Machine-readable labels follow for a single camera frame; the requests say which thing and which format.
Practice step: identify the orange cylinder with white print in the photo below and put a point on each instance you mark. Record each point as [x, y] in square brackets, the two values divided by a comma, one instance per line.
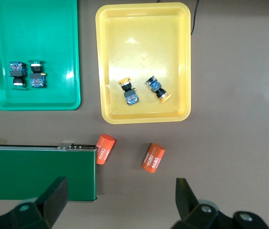
[153, 158]
[105, 149]

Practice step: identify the green push button switch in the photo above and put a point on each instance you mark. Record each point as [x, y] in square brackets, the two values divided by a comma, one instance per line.
[38, 80]
[17, 70]

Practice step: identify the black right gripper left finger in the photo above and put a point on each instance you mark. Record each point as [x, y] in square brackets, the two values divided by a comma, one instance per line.
[49, 202]

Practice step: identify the yellow push button switch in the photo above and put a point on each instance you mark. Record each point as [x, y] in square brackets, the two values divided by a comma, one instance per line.
[157, 87]
[130, 95]

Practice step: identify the green plastic tray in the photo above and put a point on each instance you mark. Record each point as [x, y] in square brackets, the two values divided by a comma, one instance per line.
[34, 31]

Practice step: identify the yellow plastic tray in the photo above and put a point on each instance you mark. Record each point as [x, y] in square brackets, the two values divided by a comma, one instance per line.
[144, 40]

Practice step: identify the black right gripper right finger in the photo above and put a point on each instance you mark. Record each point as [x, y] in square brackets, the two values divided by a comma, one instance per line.
[188, 207]

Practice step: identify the green conveyor belt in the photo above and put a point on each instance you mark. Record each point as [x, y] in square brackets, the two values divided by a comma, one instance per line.
[34, 171]

